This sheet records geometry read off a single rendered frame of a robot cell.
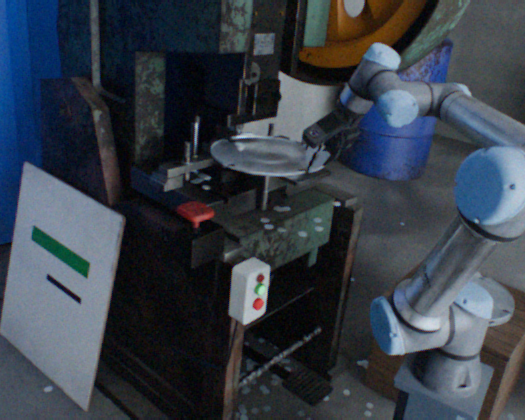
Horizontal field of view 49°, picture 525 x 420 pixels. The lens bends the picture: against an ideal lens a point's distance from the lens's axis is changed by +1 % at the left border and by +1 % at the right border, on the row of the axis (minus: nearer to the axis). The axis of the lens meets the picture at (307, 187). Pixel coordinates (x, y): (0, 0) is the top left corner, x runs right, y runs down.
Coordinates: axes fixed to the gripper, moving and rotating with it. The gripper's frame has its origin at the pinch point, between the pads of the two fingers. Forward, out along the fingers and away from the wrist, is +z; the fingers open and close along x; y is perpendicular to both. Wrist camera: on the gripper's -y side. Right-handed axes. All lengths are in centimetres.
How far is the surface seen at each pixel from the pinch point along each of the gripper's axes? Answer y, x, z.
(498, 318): 42, -59, 19
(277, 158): 0.4, 9.1, 5.0
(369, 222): 137, 10, 93
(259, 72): -0.5, 25.1, -10.6
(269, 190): -2.3, 5.1, 12.2
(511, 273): 145, -57, 61
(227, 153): -6.6, 19.0, 10.2
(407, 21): 33.5, 12.3, -33.5
